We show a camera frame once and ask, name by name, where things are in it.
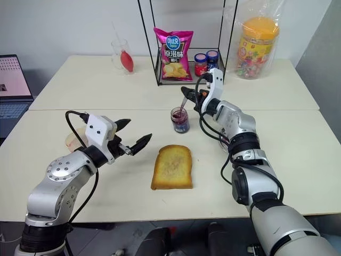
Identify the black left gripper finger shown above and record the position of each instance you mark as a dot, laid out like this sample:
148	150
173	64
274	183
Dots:
141	143
122	124

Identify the blue jam jar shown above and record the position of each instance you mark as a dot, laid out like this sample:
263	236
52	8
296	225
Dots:
212	60

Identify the small knife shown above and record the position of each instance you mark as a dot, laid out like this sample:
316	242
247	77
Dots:
182	104

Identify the open glass jam jar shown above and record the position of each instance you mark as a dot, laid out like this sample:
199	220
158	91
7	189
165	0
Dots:
179	121

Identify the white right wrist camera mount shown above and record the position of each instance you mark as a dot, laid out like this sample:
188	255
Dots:
217	85

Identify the red jam jar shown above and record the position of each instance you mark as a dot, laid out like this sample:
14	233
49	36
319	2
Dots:
200	65

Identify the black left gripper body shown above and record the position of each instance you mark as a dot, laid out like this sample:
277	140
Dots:
115	148

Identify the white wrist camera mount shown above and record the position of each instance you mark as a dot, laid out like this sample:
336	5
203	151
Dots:
98	130
217	85

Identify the candy jar with orange lid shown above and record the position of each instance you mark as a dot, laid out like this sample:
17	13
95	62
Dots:
257	50

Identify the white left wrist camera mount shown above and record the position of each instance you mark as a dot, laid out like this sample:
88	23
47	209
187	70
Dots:
98	130

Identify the white and pink jar lid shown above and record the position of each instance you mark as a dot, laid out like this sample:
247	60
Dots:
74	140

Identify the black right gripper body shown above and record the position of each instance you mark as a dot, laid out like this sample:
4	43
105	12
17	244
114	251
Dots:
200	100

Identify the pink potato chips bag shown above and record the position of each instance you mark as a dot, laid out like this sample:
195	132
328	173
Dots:
174	54

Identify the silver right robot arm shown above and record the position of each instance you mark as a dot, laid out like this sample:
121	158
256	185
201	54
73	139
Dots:
269	186

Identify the clear drinking glass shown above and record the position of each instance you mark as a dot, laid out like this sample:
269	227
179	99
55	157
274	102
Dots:
118	57

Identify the open laptop computer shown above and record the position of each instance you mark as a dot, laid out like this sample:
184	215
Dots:
13	85

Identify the clear plastic bag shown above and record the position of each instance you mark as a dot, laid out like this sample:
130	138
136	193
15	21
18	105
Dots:
231	32

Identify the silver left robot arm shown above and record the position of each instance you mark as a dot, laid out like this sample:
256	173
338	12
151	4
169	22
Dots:
57	170

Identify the toasted bread slice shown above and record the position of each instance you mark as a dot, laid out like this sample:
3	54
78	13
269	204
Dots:
172	167

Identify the glass with red object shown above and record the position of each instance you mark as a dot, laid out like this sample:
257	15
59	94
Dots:
127	60

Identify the dark rounded shape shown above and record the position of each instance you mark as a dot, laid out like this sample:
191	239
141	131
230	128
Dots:
219	238

